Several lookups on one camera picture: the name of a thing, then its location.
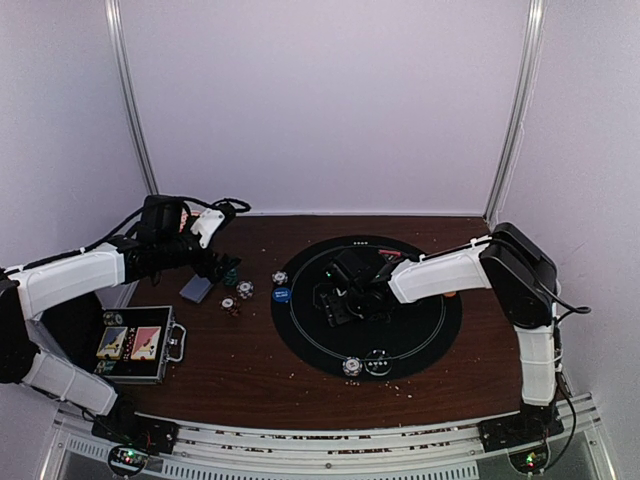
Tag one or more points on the blue card deck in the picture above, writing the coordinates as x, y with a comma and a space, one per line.
196, 289

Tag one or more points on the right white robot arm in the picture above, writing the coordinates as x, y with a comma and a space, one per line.
522, 277

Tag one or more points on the aluminium frame post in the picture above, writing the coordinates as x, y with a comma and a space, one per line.
118, 42
524, 87

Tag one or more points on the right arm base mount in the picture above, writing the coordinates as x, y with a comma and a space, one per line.
516, 430

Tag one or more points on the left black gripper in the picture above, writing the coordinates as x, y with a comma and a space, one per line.
219, 269

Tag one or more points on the red black all-in triangle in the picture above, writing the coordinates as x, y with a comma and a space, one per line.
390, 255

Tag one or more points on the aluminium front rail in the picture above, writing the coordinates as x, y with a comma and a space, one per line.
452, 450

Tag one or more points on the red card box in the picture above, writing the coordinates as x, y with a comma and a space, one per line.
145, 346

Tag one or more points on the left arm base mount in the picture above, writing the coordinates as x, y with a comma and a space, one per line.
152, 435

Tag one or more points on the aluminium poker case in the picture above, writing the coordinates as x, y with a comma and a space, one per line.
124, 371

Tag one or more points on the red white patterned bowl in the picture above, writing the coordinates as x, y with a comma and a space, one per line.
184, 219

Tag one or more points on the yellow blue card box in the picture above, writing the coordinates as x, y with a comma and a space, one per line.
111, 345

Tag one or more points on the red black chip stack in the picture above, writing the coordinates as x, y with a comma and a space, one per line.
230, 306

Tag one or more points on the blue white chip stack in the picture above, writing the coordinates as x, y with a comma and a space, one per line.
245, 289

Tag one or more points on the right aluminium frame post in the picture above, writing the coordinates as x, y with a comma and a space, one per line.
524, 87

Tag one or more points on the blue small blind button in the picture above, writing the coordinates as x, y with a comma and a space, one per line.
281, 295

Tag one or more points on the green white chip stack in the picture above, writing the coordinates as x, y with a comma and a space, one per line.
230, 279

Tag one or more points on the chips in case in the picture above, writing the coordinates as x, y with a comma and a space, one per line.
112, 318

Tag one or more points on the left aluminium frame post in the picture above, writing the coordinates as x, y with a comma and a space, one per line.
118, 42

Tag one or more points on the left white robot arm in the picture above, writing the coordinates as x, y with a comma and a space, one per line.
166, 232

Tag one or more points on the blue white chips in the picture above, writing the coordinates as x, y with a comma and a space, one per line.
279, 278
352, 366

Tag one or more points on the round black poker mat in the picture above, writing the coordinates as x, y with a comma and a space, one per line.
416, 335

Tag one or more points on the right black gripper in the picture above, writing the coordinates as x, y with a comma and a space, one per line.
335, 314

